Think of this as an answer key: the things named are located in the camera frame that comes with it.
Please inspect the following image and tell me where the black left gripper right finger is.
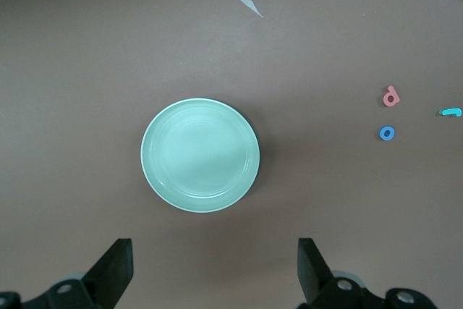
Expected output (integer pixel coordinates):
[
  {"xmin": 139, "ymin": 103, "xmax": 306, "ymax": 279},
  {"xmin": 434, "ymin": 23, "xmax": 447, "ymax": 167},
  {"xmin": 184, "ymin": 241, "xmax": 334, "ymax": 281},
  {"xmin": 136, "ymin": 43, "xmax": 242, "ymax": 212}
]
[{"xmin": 297, "ymin": 238, "xmax": 386, "ymax": 309}]

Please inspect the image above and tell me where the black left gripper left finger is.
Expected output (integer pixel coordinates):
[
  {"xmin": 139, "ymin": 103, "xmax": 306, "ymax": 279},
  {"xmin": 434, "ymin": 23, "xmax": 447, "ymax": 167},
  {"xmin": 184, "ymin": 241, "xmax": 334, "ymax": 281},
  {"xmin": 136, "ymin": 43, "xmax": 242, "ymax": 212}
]
[{"xmin": 25, "ymin": 238, "xmax": 134, "ymax": 309}]

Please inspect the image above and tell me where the blue foam letter o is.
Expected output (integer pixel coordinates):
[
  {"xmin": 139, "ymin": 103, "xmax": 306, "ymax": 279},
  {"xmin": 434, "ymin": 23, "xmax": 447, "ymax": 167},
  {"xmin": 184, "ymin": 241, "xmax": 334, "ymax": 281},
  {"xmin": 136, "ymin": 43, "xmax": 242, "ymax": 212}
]
[{"xmin": 378, "ymin": 126, "xmax": 396, "ymax": 142}]

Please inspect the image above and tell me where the pink foam letter d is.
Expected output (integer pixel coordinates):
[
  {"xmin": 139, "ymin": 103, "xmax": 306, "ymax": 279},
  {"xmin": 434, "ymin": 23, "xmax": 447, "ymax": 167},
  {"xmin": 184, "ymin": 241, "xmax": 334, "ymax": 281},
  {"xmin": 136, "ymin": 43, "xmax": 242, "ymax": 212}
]
[{"xmin": 381, "ymin": 85, "xmax": 400, "ymax": 108}]

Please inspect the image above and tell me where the light green plate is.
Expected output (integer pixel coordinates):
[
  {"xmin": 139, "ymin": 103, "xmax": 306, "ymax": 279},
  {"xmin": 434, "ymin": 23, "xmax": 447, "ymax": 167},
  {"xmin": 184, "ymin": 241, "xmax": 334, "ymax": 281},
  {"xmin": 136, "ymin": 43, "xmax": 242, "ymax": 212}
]
[{"xmin": 140, "ymin": 98, "xmax": 260, "ymax": 213}]

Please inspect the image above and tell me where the white tape scrap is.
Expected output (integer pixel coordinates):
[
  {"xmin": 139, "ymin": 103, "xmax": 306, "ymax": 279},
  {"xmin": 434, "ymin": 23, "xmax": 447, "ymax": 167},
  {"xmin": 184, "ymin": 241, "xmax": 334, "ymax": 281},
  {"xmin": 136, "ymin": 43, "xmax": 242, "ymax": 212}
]
[{"xmin": 235, "ymin": 0, "xmax": 265, "ymax": 19}]

